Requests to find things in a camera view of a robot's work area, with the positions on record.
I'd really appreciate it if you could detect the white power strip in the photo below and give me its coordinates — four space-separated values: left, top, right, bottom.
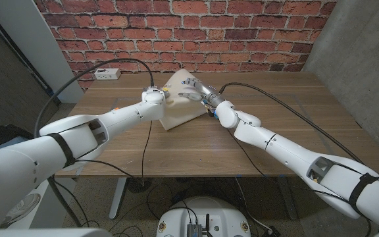
93 68 122 81

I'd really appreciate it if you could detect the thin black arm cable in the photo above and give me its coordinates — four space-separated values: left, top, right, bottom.
225 128 373 237
74 120 153 187

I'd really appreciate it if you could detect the red brick print backdrop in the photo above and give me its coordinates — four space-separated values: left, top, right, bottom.
33 0 338 92

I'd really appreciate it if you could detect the white sneaker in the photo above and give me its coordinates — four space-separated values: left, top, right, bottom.
0 193 41 228

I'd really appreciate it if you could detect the white robot torso base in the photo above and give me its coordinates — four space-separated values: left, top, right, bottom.
156 196 252 237

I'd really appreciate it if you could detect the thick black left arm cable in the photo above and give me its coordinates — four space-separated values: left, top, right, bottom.
34 58 156 228

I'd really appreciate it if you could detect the white metal table leg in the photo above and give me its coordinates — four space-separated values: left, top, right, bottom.
276 176 299 221
109 177 128 221

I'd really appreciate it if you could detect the cream memory foam sheet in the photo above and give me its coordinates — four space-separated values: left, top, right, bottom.
159 68 209 132

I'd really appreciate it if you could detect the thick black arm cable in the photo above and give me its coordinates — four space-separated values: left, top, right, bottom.
34 58 156 228
218 82 365 165

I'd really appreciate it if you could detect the black round fan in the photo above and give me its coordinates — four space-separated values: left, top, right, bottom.
126 177 153 194

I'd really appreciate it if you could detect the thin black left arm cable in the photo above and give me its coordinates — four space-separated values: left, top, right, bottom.
74 120 153 187

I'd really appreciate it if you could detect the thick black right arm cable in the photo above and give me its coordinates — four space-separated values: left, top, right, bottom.
218 82 365 165

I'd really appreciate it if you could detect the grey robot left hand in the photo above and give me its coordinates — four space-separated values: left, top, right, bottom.
142 84 171 99

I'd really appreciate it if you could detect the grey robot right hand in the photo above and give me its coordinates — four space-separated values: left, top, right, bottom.
178 77 226 109

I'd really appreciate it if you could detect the white wall panel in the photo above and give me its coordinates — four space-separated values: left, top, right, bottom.
0 0 85 105

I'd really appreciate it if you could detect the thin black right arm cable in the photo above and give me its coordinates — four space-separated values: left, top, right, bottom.
225 128 373 237

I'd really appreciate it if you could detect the blue storage bin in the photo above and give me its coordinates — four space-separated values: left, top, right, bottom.
0 136 29 147

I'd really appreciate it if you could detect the white floor cable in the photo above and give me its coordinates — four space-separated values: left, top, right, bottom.
234 176 272 233

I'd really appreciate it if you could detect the small grey electronics box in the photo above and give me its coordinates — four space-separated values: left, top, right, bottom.
186 223 203 237

